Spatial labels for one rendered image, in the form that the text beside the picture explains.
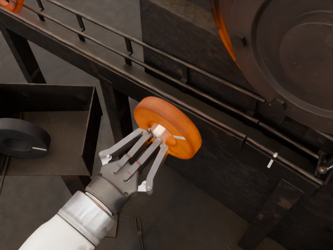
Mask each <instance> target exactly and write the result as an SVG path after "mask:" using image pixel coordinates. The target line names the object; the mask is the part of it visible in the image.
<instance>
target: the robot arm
mask: <svg viewBox="0 0 333 250"><path fill-rule="evenodd" d="M170 136H171V133H170V132H169V131H168V130H166V129H165V128H164V127H162V126H161V125H159V124H157V123H154V125H153V126H152V127H151V128H147V129H146V130H143V129H142V128H138V129H136V130H135V131H134V132H132V133H131V134H129V135H128V136H127V137H125V138H124V139H122V140H121V141H120V142H118V143H117V144H115V145H114V146H113V147H111V148H110V149H107V150H103V151H101V152H99V157H100V159H101V161H102V164H103V165H102V167H101V170H100V172H99V174H98V175H96V176H95V177H94V178H93V180H92V181H91V182H90V183H89V184H88V185H87V186H86V187H85V193H84V192H82V191H77V192H76V193H75V194H74V195H73V196H72V198H71V199H70V200H69V201H68V202H67V203H66V204H65V205H64V206H63V208H61V209H60V210H59V211H58V213H57V214H56V215H55V216H54V217H53V218H52V219H51V220H49V221H48V222H46V223H45V224H43V225H41V226H40V227H39V228H38V229H37V230H36V231H35V232H34V233H33V234H32V235H31V236H30V237H29V238H28V239H27V240H26V242H25V243H24V244H23V245H22V246H21V247H20V249H19V250H94V249H95V247H96V246H97V245H98V244H99V243H100V241H101V240H102V239H103V237H104V236H105V235H106V234H107V232H108V231H109V230H110V229H111V227H112V226H113V225H114V224H115V220H114V219H113V218H112V215H113V216H115V215H117V214H118V213H119V211H120V210H121V209H122V208H123V207H124V206H125V204H126V203H127V202H128V201H129V199H130V198H131V197H133V196H135V195H137V193H147V195H152V194H153V187H154V182H155V180H156V178H157V176H158V174H159V171H160V169H161V167H162V165H163V163H164V161H165V159H166V157H167V155H168V146H167V145H166V144H165V142H166V141H167V140H168V138H169V137H170ZM153 138H154V140H155V141H154V142H153V143H152V144H151V146H150V147H149V148H148V149H147V150H146V151H145V153H144V154H143V155H142V156H141V157H140V158H139V160H138V161H136V162H135V163H134V164H133V165H132V163H133V162H134V161H135V159H136V158H137V157H138V156H139V155H140V154H141V152H142V151H143V150H144V149H145V148H146V147H147V145H148V144H149V143H150V142H151V141H152V139H153ZM134 144H135V145H134ZM132 145H134V146H133V147H132V148H131V149H130V150H129V152H128V153H127V154H125V155H124V156H123V157H122V158H121V159H120V160H117V161H114V162H111V161H112V160H113V159H114V158H116V157H117V156H119V155H120V154H121V153H123V152H124V151H125V150H127V149H128V148H130V147H131V146H132ZM158 152H159V153H158ZM157 153H158V155H157V157H156V159H155V161H154V163H153V165H152V167H151V169H150V171H149V173H148V175H147V179H146V181H143V182H142V184H141V185H140V186H139V179H140V174H141V173H142V171H143V169H144V168H145V167H146V166H147V165H148V164H149V162H150V161H151V160H152V159H153V158H154V156H155V155H156V154H157Z"/></svg>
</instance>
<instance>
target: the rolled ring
mask: <svg viewBox="0 0 333 250"><path fill-rule="evenodd" d="M23 2H24V0H10V2H9V3H8V2H7V1H6V0H0V5H1V6H2V7H4V8H6V9H8V10H10V11H12V12H14V13H18V12H19V11H20V10H21V9H22V6H23Z"/></svg>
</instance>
